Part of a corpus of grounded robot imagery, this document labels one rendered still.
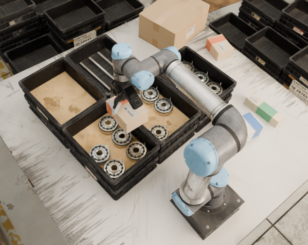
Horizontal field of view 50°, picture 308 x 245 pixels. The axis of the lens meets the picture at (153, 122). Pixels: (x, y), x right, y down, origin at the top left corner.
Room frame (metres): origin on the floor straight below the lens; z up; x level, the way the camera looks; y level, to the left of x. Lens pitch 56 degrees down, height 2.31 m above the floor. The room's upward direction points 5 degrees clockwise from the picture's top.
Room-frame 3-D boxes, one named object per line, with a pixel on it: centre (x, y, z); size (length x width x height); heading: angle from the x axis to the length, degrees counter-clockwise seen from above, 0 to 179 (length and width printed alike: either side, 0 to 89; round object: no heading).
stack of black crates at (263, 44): (2.10, -0.92, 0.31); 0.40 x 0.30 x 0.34; 42
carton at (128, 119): (0.89, 0.13, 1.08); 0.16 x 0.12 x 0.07; 43
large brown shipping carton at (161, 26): (1.90, -0.08, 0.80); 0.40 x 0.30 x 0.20; 145
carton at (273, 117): (1.24, -0.65, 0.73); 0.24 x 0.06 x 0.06; 46
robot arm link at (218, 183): (0.64, -0.28, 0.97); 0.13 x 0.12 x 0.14; 132
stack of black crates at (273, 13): (2.67, -0.95, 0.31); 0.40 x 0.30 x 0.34; 43
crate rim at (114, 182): (0.84, 0.20, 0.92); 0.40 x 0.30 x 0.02; 48
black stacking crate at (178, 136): (1.06, 0.00, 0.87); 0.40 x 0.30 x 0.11; 48
